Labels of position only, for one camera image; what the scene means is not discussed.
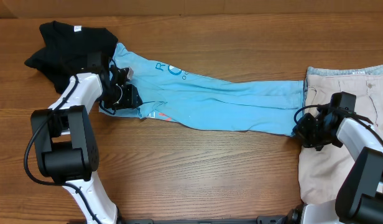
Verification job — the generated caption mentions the black folded t-shirt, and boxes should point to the black folded t-shirt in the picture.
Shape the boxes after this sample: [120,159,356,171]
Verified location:
[24,21,118,94]

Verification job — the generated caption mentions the light blue printed t-shirt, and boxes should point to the light blue printed t-shirt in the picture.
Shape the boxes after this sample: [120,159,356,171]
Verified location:
[112,43,304,136]

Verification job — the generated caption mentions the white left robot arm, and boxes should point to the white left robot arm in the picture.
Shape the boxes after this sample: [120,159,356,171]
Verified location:
[24,52,142,223]

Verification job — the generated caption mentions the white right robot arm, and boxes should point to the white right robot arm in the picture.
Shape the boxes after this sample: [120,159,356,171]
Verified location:
[287,92,383,224]

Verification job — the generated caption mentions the beige shorts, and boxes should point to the beige shorts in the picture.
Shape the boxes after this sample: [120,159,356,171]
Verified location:
[298,65,383,204]

